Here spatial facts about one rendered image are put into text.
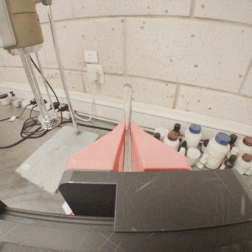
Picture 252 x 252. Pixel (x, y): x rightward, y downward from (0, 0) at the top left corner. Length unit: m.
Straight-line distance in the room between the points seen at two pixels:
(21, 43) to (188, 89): 0.54
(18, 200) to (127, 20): 0.70
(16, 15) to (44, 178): 0.46
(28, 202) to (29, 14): 0.51
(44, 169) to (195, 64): 0.65
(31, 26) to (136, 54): 0.36
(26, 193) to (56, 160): 0.15
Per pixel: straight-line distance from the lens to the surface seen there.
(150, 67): 0.59
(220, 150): 0.53
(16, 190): 0.59
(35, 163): 0.62
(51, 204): 0.51
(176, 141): 0.52
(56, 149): 0.63
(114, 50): 0.63
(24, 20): 0.42
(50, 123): 0.51
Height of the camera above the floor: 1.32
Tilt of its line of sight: 38 degrees down
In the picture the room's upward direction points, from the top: straight up
